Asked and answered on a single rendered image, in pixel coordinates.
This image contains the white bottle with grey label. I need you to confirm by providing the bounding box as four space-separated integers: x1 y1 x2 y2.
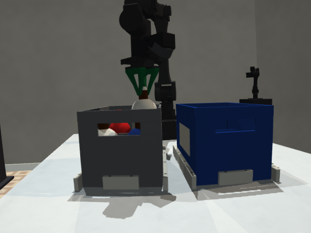
131 86 157 129

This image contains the cream bottle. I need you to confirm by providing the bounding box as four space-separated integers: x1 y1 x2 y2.
98 123 117 136

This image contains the blue bottle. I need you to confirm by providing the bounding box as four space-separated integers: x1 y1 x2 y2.
128 122 140 135

